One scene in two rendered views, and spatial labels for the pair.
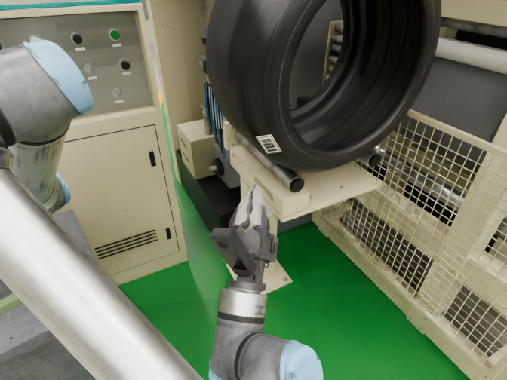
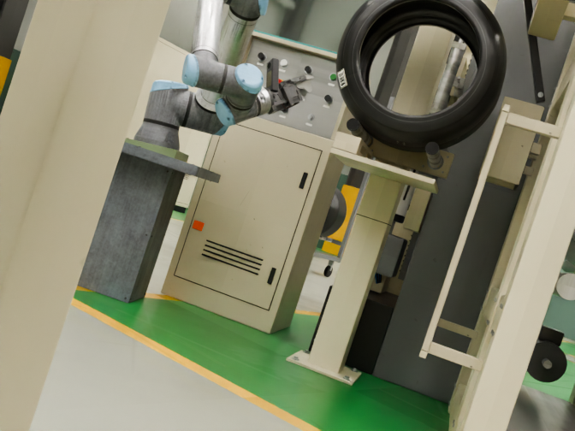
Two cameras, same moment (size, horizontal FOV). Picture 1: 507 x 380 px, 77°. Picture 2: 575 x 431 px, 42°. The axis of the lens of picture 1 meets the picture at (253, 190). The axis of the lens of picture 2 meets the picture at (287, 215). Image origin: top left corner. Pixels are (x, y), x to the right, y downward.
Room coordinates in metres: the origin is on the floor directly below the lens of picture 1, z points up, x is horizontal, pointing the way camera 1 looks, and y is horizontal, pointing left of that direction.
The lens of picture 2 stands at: (-1.29, -1.69, 0.57)
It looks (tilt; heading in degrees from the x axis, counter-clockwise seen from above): 1 degrees down; 41
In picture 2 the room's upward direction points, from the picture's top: 18 degrees clockwise
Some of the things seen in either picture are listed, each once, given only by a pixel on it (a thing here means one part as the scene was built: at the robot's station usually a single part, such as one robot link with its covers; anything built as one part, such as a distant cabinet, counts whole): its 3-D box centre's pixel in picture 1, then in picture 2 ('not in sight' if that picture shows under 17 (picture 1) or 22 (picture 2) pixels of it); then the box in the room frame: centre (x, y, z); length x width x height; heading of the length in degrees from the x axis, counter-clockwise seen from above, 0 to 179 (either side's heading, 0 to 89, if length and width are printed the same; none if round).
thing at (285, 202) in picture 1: (265, 173); (353, 150); (0.86, -0.04, 0.84); 0.36 x 0.09 x 0.06; 27
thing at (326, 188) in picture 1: (300, 172); (387, 171); (0.92, -0.16, 0.80); 0.37 x 0.36 x 0.02; 117
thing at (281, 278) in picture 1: (258, 272); (325, 365); (1.14, -0.03, 0.01); 0.27 x 0.27 x 0.02; 27
